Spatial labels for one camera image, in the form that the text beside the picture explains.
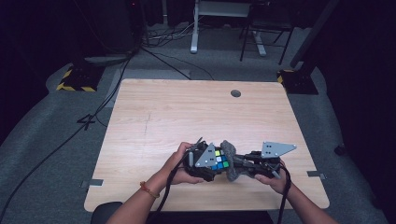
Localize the grey cloth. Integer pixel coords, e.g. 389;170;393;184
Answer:
219;139;251;183

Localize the black metal chair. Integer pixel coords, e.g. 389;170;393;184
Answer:
239;0;295;66

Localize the black slanted pole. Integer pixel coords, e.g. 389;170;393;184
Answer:
290;0;341;69

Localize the grey tape strip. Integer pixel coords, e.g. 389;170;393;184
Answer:
305;170;328;181
80;178;105;189

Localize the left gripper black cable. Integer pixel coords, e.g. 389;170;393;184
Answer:
154;153;190;217

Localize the black yellow striped stand base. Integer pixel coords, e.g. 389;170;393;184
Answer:
55;63;106;93
276;68;319;95

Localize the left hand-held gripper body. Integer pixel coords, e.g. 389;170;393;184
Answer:
182;136;219;180

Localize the dark cabinet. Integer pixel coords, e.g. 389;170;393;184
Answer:
83;0;145;58

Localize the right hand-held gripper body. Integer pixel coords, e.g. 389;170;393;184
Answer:
250;141;298;180

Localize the person's right hand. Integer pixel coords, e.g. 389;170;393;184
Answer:
253;160;292;196

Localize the person's left hand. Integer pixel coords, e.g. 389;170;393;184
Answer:
161;141;205;186

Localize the red bracelet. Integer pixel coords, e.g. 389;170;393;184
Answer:
138;180;161;200

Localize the long black floor cable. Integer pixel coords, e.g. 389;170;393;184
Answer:
0;50;138;220

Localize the thin black floor cable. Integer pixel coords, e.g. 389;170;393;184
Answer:
140;46;216;81

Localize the multicoloured puzzle cube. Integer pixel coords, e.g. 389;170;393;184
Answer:
210;148;231;172

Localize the white desk frame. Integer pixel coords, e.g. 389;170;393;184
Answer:
190;0;269;58

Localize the small black floor object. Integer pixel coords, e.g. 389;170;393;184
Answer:
333;143;347;156

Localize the person's dark clothing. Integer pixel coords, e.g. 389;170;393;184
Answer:
145;211;275;224

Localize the bundle of floor cables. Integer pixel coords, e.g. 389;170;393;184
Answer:
142;21;201;49

